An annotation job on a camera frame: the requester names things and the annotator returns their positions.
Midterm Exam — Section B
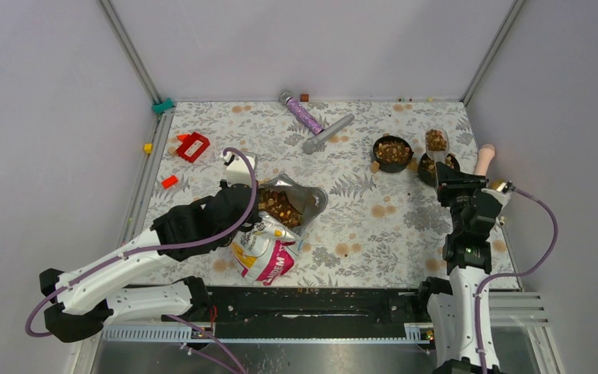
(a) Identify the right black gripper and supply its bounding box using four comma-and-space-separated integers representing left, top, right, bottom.
435, 161, 487, 235

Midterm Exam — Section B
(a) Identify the clear plastic scoop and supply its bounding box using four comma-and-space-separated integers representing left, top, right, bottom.
425, 128, 450, 163

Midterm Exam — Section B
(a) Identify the cat food bag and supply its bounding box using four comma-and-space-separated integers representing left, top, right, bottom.
230, 174, 328, 286

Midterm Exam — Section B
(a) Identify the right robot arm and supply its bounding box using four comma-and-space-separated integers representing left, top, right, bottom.
415, 162, 502, 373

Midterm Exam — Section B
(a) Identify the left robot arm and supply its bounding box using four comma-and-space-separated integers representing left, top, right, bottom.
35, 182, 259, 343

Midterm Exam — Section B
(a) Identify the right black pet bowl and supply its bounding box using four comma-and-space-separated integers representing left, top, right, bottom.
417, 153, 460, 187

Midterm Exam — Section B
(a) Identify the black pet bowl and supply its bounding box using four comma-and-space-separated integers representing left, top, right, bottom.
370, 134, 414, 174
417, 153, 460, 187

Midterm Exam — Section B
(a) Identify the pet food kibble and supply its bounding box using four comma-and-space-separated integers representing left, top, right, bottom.
259, 189, 302, 229

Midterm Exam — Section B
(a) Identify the left black pet bowl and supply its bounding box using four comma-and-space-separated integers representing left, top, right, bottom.
370, 134, 414, 174

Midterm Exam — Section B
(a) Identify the pink microphone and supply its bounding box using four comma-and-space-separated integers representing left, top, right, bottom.
473, 143, 495, 176

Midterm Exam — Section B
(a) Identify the small orange block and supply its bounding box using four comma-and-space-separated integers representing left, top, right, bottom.
161, 175, 179, 189

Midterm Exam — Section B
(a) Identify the floral table mat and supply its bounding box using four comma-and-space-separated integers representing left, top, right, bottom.
145, 101, 478, 288

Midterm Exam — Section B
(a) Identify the red toy block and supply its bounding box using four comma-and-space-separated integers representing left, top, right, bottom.
177, 132, 210, 163

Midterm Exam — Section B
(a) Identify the grey microphone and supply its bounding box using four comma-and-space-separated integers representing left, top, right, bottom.
301, 114, 355, 154

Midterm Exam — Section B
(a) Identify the teal corner clip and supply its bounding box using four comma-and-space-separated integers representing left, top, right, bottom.
151, 98, 175, 115

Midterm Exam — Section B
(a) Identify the purple glitter microphone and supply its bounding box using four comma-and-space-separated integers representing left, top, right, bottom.
279, 91, 324, 135

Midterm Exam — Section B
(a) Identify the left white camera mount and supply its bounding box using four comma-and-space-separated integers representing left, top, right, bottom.
221, 150, 252, 187

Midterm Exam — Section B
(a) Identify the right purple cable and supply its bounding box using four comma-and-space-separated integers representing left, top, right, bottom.
473, 186, 560, 374

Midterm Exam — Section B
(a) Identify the purple cable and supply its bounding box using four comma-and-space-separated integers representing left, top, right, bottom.
473, 186, 560, 374
24, 147, 260, 374

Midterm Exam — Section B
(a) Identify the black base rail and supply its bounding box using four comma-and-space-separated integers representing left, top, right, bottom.
181, 286, 431, 339

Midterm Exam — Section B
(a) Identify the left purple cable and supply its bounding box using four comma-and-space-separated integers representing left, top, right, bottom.
24, 147, 260, 374

